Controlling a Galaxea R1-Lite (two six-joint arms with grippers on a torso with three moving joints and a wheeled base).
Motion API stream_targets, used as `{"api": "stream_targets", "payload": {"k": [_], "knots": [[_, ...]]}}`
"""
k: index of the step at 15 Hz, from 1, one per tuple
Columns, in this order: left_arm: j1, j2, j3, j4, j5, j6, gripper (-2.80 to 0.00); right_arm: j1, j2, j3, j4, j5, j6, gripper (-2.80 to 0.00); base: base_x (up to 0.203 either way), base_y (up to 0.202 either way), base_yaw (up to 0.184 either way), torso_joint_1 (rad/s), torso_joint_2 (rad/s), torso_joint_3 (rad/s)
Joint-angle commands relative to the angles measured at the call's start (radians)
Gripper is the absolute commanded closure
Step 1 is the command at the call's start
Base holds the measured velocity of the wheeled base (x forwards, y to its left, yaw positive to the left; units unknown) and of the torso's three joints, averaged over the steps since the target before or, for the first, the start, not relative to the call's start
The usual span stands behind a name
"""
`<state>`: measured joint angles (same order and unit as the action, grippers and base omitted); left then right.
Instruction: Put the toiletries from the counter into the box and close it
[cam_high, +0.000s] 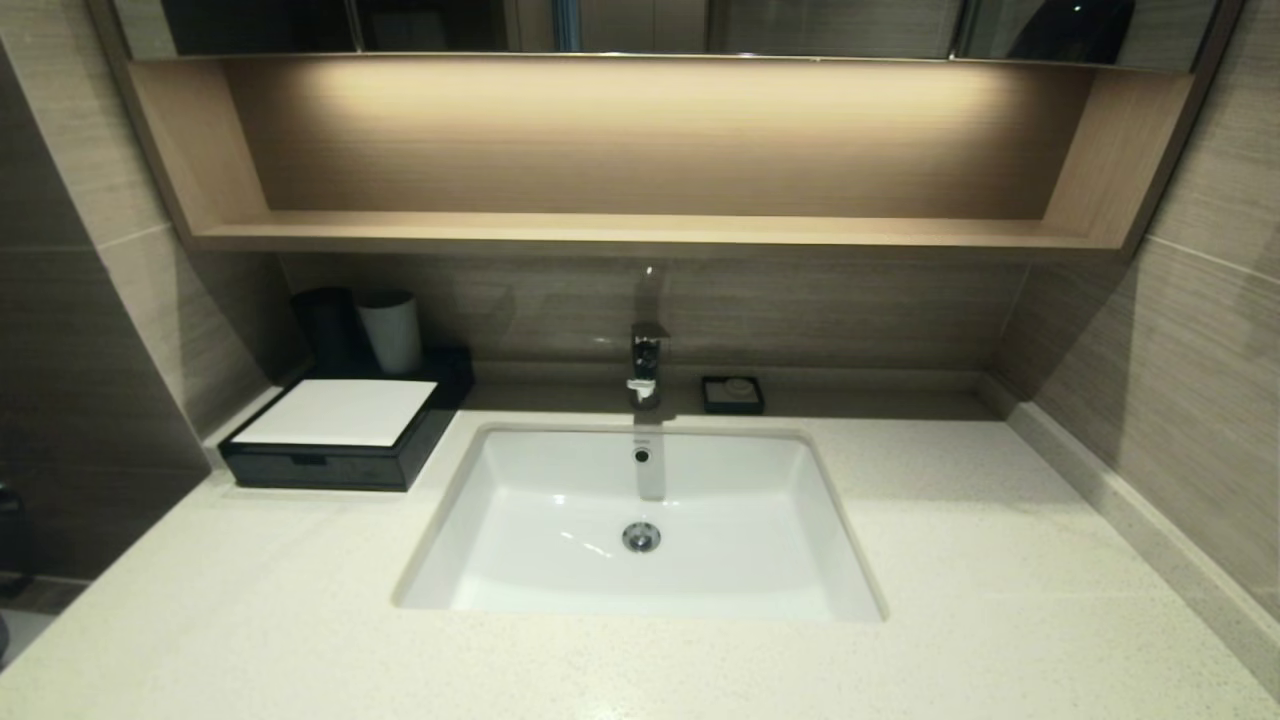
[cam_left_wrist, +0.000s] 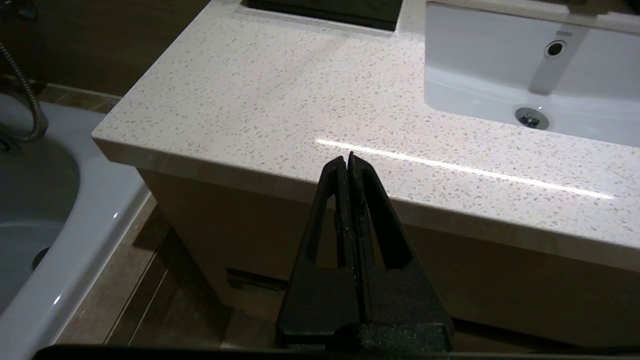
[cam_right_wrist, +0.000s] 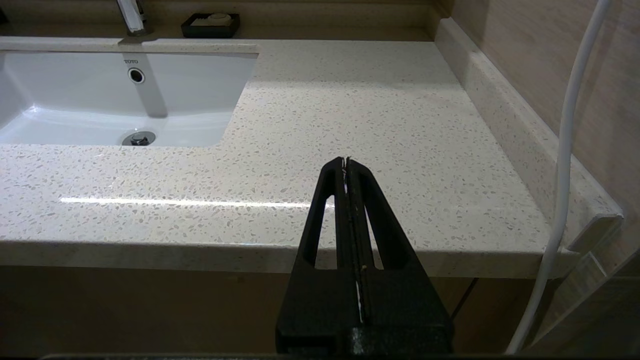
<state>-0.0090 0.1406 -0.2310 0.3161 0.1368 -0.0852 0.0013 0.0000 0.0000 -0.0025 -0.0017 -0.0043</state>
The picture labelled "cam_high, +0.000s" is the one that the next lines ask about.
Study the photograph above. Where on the chrome faucet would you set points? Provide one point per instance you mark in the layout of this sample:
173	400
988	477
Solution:
647	362

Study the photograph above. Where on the grey plastic cup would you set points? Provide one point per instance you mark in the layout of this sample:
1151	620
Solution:
393	337

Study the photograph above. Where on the chrome sink drain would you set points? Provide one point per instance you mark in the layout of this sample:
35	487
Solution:
641	538

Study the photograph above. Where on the black amenity drawer box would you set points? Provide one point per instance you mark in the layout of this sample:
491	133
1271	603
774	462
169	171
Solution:
440	400

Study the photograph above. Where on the black cup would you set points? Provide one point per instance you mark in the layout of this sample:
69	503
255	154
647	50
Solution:
325	322

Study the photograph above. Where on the wooden wall shelf niche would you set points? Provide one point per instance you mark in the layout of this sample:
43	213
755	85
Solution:
650	232

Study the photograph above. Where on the black soap dish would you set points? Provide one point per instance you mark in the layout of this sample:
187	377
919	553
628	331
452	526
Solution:
712	402

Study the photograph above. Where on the white sink basin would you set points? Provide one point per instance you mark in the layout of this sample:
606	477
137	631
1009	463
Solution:
740	542

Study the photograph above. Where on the round soap bar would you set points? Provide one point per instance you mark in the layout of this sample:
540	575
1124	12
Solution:
739	387

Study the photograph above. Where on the mirror cabinet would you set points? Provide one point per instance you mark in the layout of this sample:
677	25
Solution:
800	25

